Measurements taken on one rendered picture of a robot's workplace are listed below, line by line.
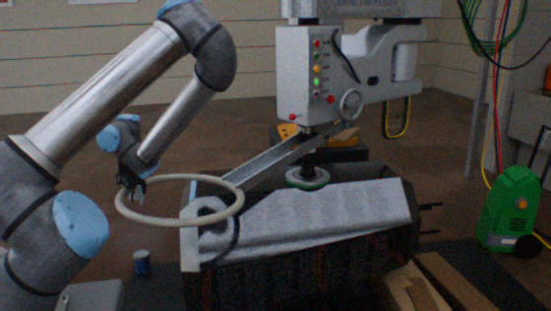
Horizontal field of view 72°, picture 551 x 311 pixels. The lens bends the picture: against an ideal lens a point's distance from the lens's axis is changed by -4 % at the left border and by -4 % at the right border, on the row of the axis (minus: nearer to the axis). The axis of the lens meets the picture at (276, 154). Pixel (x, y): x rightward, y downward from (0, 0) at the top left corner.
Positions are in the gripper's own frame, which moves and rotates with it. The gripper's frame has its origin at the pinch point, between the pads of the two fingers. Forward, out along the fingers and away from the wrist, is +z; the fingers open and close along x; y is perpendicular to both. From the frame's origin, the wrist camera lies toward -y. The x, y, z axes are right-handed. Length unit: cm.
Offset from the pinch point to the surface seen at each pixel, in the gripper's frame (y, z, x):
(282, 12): -42, -77, 44
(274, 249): -23, 20, 53
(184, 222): 19.2, -8.2, 38.4
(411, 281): -78, 54, 111
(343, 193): -56, 2, 74
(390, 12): -83, -81, 81
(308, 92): -39, -46, 59
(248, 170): -32.0, -9.8, 35.5
